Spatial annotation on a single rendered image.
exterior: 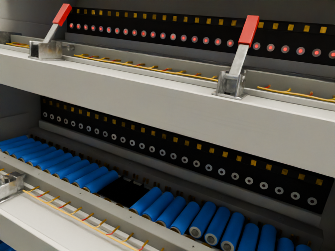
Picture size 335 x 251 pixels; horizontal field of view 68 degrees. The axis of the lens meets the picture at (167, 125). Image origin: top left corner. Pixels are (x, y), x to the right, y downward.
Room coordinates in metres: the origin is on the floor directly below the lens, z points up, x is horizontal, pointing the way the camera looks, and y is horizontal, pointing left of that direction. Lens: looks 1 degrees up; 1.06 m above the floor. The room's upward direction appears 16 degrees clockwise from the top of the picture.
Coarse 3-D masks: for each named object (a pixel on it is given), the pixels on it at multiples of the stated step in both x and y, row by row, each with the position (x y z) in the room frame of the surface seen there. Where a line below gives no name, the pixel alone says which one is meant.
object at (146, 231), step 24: (0, 168) 0.40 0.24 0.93; (24, 168) 0.38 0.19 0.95; (48, 192) 0.35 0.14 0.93; (72, 192) 0.34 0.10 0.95; (72, 216) 0.32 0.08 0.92; (96, 216) 0.32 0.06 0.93; (120, 216) 0.30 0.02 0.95; (144, 240) 0.29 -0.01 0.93; (168, 240) 0.28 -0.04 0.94; (192, 240) 0.28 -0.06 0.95
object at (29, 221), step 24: (0, 120) 0.50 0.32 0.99; (24, 120) 0.55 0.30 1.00; (96, 144) 0.48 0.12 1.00; (168, 168) 0.42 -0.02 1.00; (24, 192) 0.37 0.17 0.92; (240, 192) 0.37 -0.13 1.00; (0, 216) 0.32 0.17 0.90; (24, 216) 0.32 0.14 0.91; (48, 216) 0.32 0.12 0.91; (288, 216) 0.34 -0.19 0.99; (312, 216) 0.33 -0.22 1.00; (24, 240) 0.31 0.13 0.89; (48, 240) 0.29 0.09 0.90; (72, 240) 0.29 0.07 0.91; (96, 240) 0.30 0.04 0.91; (120, 240) 0.30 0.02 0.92
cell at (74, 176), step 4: (92, 164) 0.43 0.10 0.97; (96, 164) 0.43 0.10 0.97; (84, 168) 0.41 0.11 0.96; (88, 168) 0.41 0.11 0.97; (92, 168) 0.42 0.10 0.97; (96, 168) 0.43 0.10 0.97; (76, 172) 0.40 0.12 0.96; (80, 172) 0.40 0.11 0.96; (84, 172) 0.40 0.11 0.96; (88, 172) 0.41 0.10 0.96; (68, 176) 0.38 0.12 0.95; (72, 176) 0.38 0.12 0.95; (76, 176) 0.39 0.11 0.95; (80, 176) 0.39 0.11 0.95; (68, 180) 0.38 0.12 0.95; (72, 180) 0.38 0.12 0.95
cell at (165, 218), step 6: (180, 198) 0.36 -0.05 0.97; (174, 204) 0.35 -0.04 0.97; (180, 204) 0.35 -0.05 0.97; (168, 210) 0.33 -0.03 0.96; (174, 210) 0.34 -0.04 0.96; (180, 210) 0.35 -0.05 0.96; (162, 216) 0.32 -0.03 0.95; (168, 216) 0.32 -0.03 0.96; (174, 216) 0.33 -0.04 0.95; (162, 222) 0.31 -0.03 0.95; (168, 222) 0.32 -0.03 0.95
